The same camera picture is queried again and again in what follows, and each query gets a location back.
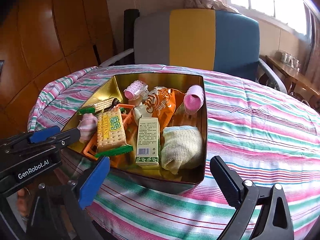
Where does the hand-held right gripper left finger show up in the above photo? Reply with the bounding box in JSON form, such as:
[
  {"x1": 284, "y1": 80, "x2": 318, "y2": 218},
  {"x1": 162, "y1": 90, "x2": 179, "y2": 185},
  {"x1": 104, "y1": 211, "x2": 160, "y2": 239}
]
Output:
[{"x1": 26, "y1": 156, "x2": 111, "y2": 240}]

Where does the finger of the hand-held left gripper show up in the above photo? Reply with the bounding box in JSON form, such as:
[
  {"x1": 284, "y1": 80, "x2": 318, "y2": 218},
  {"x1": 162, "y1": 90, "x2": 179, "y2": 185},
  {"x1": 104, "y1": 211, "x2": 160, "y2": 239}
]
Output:
[
  {"x1": 0, "y1": 126, "x2": 62, "y2": 153},
  {"x1": 5, "y1": 127, "x2": 82, "y2": 161}
]

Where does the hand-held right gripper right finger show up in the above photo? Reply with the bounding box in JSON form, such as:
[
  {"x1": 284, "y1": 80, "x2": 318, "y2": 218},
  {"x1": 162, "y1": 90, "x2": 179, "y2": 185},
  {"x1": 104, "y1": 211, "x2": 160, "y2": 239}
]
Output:
[{"x1": 209, "y1": 156, "x2": 295, "y2": 240}]

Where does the orange plastic basket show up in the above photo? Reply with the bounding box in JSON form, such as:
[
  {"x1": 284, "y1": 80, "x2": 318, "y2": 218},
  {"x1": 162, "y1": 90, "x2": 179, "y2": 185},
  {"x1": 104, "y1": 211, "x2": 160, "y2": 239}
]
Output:
[{"x1": 83, "y1": 102, "x2": 137, "y2": 167}]

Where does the pink striped sock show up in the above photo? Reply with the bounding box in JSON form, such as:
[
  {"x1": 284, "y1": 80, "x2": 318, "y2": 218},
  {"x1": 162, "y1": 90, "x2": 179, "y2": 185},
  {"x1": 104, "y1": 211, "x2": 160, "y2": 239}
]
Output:
[{"x1": 79, "y1": 112, "x2": 98, "y2": 143}]

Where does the green-ended cracker packet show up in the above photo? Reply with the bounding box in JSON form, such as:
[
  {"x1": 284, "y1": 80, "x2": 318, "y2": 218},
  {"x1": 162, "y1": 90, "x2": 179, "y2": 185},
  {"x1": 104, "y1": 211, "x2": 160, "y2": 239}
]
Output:
[{"x1": 94, "y1": 106, "x2": 134, "y2": 159}]

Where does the wafer biscuit packet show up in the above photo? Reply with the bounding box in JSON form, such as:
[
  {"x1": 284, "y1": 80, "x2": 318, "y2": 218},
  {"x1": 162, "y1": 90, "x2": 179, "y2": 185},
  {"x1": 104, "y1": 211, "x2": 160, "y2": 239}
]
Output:
[{"x1": 77, "y1": 97, "x2": 120, "y2": 117}]

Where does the cream sock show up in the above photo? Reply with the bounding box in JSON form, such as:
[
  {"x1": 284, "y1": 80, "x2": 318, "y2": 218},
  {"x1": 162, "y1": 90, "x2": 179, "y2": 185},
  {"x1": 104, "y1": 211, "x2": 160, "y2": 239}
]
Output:
[{"x1": 160, "y1": 125, "x2": 203, "y2": 175}]

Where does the gold tin container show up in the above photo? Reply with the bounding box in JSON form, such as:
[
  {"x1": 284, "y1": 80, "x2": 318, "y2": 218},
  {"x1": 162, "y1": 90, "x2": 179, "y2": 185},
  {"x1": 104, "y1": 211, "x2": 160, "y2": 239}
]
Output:
[{"x1": 60, "y1": 73, "x2": 208, "y2": 195}]

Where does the green gold carton box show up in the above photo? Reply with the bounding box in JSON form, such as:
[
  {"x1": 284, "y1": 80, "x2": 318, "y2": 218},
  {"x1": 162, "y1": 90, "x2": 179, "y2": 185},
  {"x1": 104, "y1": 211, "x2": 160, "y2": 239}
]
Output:
[{"x1": 135, "y1": 117, "x2": 161, "y2": 169}]

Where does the small pink hair roller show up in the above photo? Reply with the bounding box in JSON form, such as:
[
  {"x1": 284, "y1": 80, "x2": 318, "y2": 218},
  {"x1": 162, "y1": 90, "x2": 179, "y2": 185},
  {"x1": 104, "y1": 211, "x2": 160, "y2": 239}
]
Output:
[{"x1": 124, "y1": 80, "x2": 150, "y2": 100}]

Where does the large pink hair roller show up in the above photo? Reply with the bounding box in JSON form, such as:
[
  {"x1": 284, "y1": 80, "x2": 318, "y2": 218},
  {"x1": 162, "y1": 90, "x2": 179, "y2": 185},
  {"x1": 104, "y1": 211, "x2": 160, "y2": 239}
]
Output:
[{"x1": 183, "y1": 84, "x2": 204, "y2": 115}]

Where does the orange snack bag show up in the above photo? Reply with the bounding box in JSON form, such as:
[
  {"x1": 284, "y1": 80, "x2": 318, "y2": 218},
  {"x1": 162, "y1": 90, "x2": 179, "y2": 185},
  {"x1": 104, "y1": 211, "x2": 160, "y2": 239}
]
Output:
[{"x1": 132, "y1": 86, "x2": 185, "y2": 128}]

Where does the person's left hand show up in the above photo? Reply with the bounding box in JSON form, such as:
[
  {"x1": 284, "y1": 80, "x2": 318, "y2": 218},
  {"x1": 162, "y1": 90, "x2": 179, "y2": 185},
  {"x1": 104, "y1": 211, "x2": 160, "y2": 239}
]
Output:
[{"x1": 15, "y1": 186, "x2": 33, "y2": 222}]

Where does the striped pink green tablecloth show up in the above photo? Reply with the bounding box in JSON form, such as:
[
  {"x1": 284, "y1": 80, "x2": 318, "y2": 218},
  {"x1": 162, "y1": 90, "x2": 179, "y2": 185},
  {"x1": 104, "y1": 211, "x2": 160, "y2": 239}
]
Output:
[{"x1": 27, "y1": 64, "x2": 320, "y2": 240}]

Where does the wooden wardrobe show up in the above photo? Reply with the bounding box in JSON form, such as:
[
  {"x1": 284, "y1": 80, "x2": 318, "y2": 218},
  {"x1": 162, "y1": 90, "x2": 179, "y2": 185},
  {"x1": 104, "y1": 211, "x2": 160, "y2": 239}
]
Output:
[{"x1": 0, "y1": 0, "x2": 118, "y2": 135}]

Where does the wooden side table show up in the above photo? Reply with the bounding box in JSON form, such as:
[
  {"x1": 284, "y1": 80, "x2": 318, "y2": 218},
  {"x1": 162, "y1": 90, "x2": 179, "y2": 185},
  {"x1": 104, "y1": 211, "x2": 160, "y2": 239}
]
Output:
[{"x1": 265, "y1": 54, "x2": 320, "y2": 100}]

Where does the group of glass cups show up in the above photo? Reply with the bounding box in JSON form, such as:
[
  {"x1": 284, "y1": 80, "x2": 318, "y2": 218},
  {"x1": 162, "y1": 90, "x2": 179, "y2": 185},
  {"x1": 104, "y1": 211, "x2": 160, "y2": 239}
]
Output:
[{"x1": 279, "y1": 50, "x2": 300, "y2": 70}]

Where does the grey yellow blue chair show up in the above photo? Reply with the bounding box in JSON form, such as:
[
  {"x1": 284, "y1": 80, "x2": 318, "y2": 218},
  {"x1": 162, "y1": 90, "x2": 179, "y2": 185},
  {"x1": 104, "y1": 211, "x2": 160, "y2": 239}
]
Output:
[{"x1": 100, "y1": 8, "x2": 288, "y2": 94}]

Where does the window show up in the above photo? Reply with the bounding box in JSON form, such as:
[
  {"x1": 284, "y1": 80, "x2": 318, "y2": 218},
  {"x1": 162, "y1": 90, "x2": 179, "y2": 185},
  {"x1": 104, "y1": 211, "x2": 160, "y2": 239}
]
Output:
[{"x1": 224, "y1": 0, "x2": 310, "y2": 39}]

